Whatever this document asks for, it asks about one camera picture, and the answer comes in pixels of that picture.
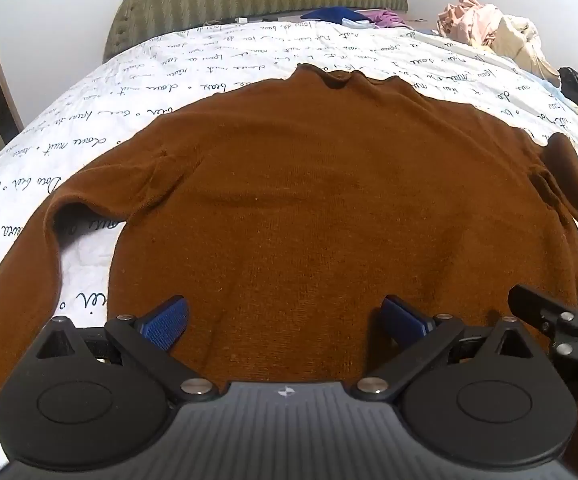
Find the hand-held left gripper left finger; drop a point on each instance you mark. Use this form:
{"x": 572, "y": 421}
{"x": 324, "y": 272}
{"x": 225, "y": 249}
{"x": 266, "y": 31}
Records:
{"x": 165, "y": 321}

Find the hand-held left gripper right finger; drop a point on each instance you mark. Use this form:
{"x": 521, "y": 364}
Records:
{"x": 403, "y": 318}

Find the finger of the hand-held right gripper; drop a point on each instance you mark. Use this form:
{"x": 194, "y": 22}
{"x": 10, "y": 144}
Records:
{"x": 544, "y": 310}

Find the brown knit sweater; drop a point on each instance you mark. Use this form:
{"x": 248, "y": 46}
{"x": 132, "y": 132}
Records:
{"x": 319, "y": 210}

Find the pink clothes pile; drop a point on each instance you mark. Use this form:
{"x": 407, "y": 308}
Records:
{"x": 469, "y": 20}

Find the white script-printed bedspread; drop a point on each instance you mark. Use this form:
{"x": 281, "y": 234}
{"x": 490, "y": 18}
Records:
{"x": 119, "y": 95}

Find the cream crumpled cloth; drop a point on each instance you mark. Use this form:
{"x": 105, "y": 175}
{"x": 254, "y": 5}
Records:
{"x": 521, "y": 42}

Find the purple garment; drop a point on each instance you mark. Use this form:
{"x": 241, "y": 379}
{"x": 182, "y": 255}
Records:
{"x": 389, "y": 18}

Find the dark blue garment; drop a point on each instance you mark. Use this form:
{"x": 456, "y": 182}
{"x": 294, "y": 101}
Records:
{"x": 336, "y": 14}

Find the olive upholstered headboard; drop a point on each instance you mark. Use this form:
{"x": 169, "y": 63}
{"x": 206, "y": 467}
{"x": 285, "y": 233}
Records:
{"x": 249, "y": 0}

